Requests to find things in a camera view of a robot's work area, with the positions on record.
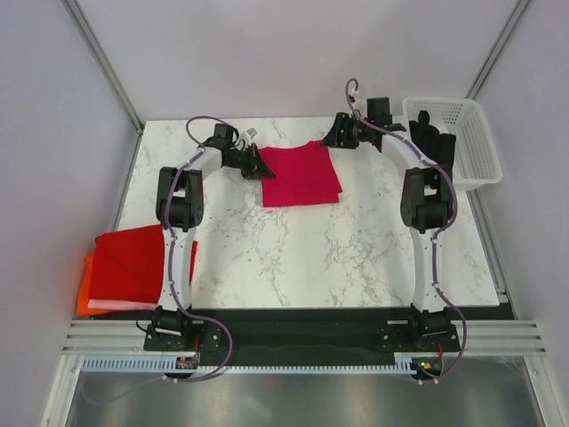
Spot orange folded t shirt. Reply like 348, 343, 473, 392
76, 254, 155, 317

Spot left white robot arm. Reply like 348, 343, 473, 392
144, 123, 275, 351

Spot magenta t shirt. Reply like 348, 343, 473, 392
260, 141, 342, 208

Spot aluminium frame rail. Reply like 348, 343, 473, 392
63, 320, 545, 356

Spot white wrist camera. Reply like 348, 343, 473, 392
241, 128, 257, 141
348, 89, 365, 110

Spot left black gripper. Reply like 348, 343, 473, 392
225, 144, 275, 181

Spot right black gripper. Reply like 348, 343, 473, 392
320, 113, 373, 150

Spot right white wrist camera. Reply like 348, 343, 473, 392
348, 89, 365, 110

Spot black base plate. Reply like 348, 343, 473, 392
142, 306, 461, 357

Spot white plastic basket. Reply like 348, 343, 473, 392
402, 97, 503, 191

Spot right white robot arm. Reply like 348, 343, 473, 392
322, 94, 458, 350

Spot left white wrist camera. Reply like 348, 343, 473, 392
241, 128, 257, 141

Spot red folded t shirt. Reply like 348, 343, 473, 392
90, 224, 198, 307

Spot white slotted cable duct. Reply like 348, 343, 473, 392
82, 350, 444, 374

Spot black t shirt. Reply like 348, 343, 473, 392
409, 110, 456, 172

